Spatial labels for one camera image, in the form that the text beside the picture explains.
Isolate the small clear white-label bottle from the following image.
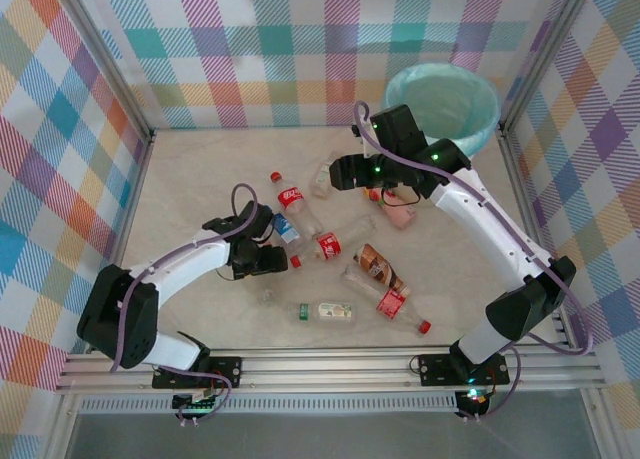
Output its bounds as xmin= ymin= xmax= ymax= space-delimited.
xmin=310 ymin=151 xmax=341 ymax=200

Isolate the blue label water bottle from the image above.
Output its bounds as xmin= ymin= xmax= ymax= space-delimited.
xmin=269 ymin=212 xmax=304 ymax=245

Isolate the red label cola bottle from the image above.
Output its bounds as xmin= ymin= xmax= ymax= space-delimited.
xmin=269 ymin=171 xmax=324 ymax=240
xmin=341 ymin=263 xmax=432 ymax=336
xmin=288 ymin=215 xmax=379 ymax=270

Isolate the brown chocolate drink bottle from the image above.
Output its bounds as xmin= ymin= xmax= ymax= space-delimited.
xmin=352 ymin=242 xmax=412 ymax=298

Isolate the light green bin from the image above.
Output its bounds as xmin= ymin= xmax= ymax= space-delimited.
xmin=382 ymin=61 xmax=502 ymax=159

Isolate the pink juice bottle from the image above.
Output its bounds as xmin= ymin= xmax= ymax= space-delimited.
xmin=363 ymin=186 xmax=419 ymax=230

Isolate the clear green-label bottle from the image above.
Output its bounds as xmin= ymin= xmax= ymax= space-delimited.
xmin=286 ymin=300 xmax=360 ymax=327

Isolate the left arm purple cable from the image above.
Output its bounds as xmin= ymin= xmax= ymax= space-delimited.
xmin=110 ymin=181 xmax=261 ymax=425

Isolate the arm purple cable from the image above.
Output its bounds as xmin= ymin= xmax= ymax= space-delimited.
xmin=110 ymin=181 xmax=261 ymax=425
xmin=353 ymin=100 xmax=596 ymax=423

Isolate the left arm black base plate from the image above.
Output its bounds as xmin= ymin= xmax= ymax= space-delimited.
xmin=151 ymin=356 xmax=245 ymax=391

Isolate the wide aluminium base rail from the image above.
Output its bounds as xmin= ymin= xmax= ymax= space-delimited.
xmin=53 ymin=347 xmax=607 ymax=394

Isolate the slotted grey cable duct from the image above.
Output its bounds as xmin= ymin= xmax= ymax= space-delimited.
xmin=78 ymin=396 xmax=460 ymax=414

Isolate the aluminium frame post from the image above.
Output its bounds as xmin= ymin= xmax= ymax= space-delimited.
xmin=498 ymin=0 xmax=599 ymax=135
xmin=52 ymin=0 xmax=156 ymax=148

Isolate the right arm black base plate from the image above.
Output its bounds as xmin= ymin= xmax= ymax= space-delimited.
xmin=416 ymin=352 xmax=512 ymax=387

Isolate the aluminium frame leg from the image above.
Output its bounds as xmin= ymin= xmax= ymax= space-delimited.
xmin=47 ymin=393 xmax=84 ymax=459
xmin=582 ymin=388 xmax=619 ymax=459

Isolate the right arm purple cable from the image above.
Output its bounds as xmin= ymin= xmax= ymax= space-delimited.
xmin=353 ymin=100 xmax=596 ymax=423

